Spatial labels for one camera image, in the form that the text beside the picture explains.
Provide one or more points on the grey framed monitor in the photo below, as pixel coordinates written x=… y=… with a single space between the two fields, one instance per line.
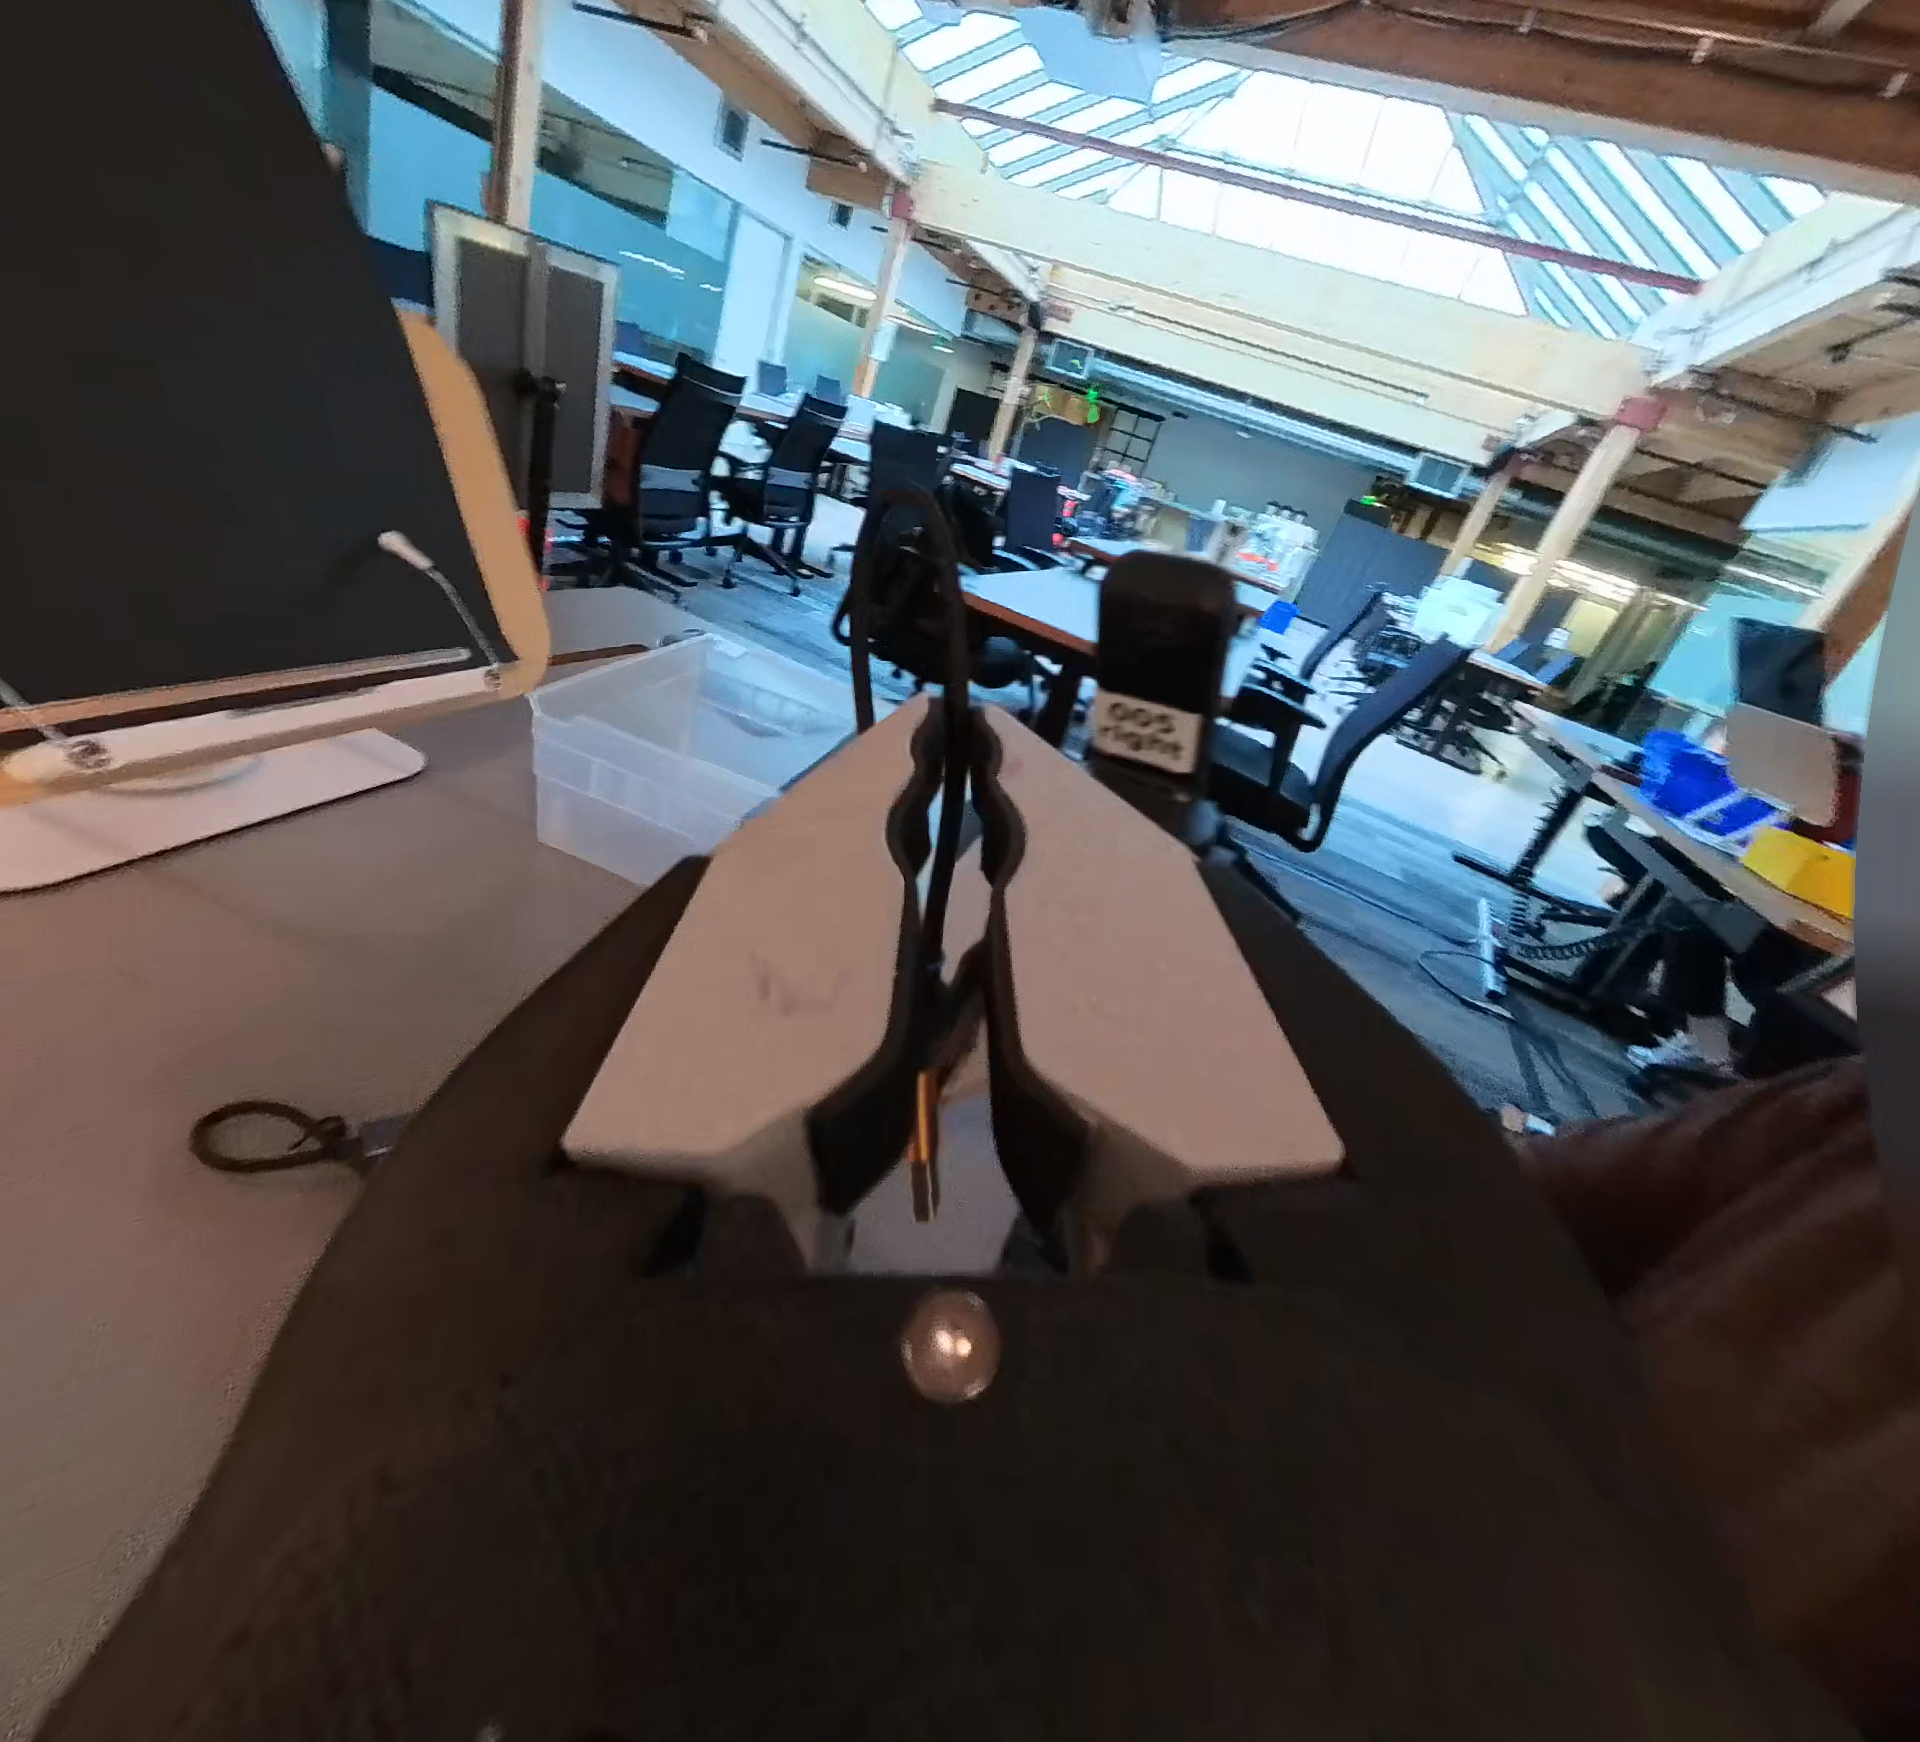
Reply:
x=511 y=331

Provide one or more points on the blue storage bin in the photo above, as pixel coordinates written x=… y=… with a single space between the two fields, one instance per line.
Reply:
x=1702 y=782

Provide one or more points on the white board stand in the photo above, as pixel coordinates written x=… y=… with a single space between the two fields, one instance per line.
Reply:
x=226 y=810

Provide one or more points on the white office desk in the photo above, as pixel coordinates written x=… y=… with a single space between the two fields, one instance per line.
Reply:
x=1037 y=602

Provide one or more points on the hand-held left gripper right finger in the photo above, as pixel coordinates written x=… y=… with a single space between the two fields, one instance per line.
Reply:
x=1157 y=1008

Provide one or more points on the person's brown clothing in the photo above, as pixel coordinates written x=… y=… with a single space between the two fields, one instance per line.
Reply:
x=1771 y=1322

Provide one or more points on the wooden framed black board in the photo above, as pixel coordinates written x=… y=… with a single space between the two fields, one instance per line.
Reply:
x=181 y=271

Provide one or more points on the small yellow bin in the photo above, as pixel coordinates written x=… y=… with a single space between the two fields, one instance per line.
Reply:
x=1793 y=866

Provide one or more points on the black office chair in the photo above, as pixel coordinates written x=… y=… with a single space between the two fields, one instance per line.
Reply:
x=787 y=481
x=1352 y=736
x=675 y=467

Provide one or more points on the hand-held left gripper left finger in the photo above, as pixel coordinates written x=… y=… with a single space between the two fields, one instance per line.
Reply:
x=752 y=991

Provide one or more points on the clear plastic bin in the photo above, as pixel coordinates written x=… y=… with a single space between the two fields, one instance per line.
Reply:
x=645 y=782

